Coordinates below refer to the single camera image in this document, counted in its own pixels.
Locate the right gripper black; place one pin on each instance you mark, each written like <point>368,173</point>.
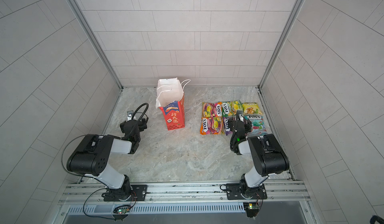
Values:
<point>232,124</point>

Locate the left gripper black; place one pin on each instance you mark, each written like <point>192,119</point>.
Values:
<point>141,125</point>

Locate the teal Fox's candy packet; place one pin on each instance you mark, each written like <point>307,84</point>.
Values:
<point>257,125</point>

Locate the yellow snack packet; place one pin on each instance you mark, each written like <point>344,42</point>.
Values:
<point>251,108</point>

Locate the green Fox's candy packet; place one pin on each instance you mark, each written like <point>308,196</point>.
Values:
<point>230,108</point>

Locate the orange Fox's candy packet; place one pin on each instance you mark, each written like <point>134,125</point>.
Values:
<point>212,109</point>
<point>211,125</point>

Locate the red paper gift bag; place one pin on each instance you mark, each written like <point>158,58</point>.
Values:
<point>170,100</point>

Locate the purple Fox's berries packet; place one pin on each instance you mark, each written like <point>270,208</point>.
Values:
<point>226,124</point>

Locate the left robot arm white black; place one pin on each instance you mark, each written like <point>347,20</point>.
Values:
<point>91,158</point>

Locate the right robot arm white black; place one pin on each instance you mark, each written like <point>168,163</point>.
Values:
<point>268,156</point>

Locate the white perforated vent strip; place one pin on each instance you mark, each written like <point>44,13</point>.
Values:
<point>176,208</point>

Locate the right circuit board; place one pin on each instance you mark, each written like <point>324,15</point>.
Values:
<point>252,209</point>

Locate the left green circuit board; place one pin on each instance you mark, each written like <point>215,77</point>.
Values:
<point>121,212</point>

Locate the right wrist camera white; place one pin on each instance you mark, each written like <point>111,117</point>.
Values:
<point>239,116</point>

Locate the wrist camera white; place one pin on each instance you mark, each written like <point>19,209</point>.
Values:
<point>130,115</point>
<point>239,116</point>

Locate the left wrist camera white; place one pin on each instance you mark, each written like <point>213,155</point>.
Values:
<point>130,115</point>

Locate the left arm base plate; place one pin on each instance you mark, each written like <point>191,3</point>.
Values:
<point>135,193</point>

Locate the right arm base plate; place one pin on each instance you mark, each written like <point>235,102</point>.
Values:
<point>243,192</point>

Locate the aluminium mounting rail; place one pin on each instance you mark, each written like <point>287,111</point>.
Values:
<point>215,192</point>

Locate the right corner aluminium post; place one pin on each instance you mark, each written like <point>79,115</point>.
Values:
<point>287,28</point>

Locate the corner aluminium post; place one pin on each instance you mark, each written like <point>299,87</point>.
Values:
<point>92,38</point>
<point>287,28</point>

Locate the left corner aluminium post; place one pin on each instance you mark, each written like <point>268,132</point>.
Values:
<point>92,38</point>

